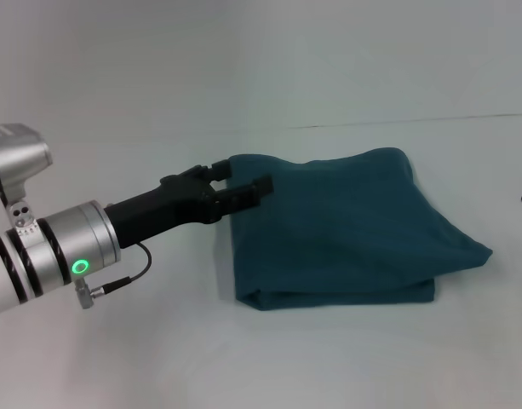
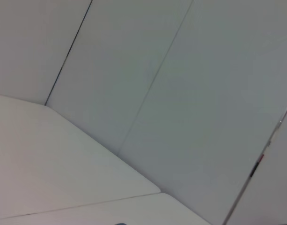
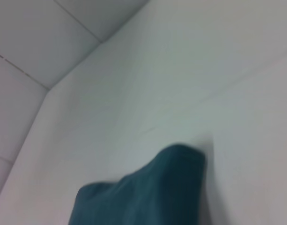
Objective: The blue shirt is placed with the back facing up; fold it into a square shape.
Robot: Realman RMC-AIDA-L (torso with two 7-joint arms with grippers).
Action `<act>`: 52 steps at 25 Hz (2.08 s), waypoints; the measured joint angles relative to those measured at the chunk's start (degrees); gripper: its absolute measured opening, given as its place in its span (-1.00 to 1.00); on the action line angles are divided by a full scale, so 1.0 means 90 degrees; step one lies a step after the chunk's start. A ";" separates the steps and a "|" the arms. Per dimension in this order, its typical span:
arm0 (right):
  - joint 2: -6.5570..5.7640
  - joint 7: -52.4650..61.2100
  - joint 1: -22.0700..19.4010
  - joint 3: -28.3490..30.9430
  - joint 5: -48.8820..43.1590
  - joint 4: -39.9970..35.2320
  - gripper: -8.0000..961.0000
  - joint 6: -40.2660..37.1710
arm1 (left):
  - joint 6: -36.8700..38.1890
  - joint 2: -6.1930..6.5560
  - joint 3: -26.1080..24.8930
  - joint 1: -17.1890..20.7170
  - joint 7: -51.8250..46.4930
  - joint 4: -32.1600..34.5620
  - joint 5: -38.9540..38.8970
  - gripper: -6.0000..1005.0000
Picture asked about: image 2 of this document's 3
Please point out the teal blue shirt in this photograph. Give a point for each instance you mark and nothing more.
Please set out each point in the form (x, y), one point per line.
(121, 224)

